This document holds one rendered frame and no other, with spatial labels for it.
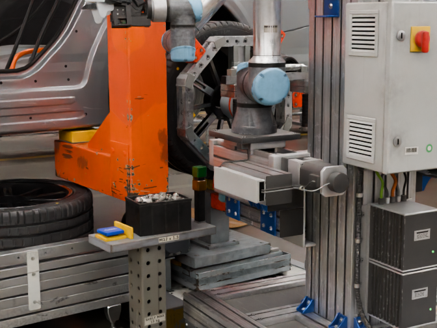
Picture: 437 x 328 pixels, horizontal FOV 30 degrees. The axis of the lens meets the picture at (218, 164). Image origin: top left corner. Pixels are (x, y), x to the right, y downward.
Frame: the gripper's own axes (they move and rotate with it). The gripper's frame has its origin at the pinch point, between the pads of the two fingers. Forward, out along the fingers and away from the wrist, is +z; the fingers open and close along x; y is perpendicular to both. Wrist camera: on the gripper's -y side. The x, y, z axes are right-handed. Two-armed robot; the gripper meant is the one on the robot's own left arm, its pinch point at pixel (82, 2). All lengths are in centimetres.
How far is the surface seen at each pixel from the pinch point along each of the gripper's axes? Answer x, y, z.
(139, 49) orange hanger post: 49, 9, -24
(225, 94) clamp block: 54, 25, -56
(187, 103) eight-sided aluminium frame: 68, 28, -44
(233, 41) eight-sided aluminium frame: 72, 4, -65
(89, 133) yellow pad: 104, 38, -9
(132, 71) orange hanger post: 49, 17, -21
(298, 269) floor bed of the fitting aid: 105, 103, -100
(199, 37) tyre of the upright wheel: 76, 2, -52
